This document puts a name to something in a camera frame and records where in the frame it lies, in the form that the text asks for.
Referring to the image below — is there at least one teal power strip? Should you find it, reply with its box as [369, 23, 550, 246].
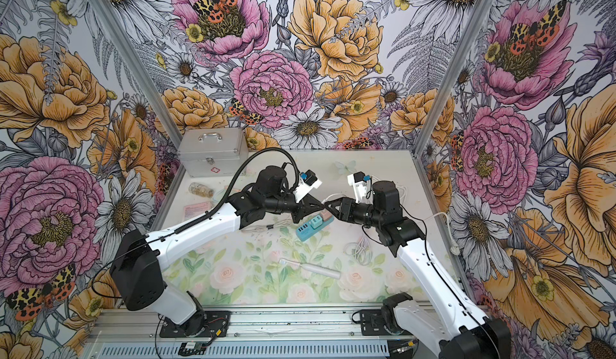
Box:
[295, 214, 334, 242]

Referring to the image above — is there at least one lilac usb cable bundle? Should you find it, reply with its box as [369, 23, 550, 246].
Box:
[342, 235, 374, 266]

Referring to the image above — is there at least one teal plug adapter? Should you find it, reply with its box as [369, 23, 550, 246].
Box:
[310, 215, 323, 230]

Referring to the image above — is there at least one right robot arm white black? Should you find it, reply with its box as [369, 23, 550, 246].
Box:
[324, 181, 512, 358]

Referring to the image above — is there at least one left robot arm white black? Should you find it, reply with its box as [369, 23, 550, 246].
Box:
[109, 150, 323, 336]

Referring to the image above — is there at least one silver metal first-aid case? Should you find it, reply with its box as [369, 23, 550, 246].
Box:
[178, 128, 249, 178]

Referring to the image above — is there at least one small clear jar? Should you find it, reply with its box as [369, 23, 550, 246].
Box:
[189, 183, 214, 199]

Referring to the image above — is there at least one pink product packet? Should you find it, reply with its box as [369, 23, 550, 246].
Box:
[184, 201, 213, 221]

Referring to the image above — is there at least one small circuit board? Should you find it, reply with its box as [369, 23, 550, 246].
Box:
[177, 341, 207, 357]

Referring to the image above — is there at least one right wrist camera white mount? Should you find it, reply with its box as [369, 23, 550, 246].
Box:
[347, 171, 372, 203]

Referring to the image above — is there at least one white power strip cord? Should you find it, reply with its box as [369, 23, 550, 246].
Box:
[398, 183, 460, 256]

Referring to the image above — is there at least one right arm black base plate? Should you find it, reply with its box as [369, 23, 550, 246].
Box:
[351, 309, 413, 337]

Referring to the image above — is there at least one aluminium front rail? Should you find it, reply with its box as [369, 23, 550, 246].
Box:
[87, 303, 381, 344]

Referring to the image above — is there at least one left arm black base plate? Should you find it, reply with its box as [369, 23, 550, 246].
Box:
[158, 310, 231, 338]

